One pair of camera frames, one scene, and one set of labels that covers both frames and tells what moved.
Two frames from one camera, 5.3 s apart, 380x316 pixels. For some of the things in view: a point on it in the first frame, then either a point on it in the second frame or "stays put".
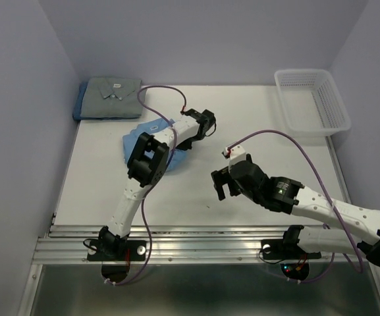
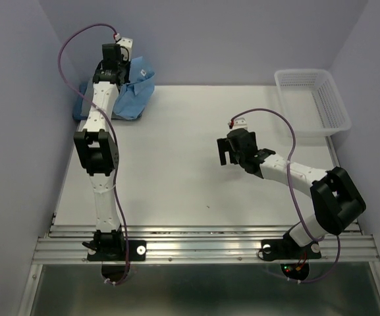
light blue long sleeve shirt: (178, 157) -> (135, 96)
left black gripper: (184, 147) -> (127, 64)
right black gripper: (220, 177) -> (224, 145)
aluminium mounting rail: (193, 245) stays put
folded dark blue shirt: (76, 114) stays put
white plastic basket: (312, 105) stays put
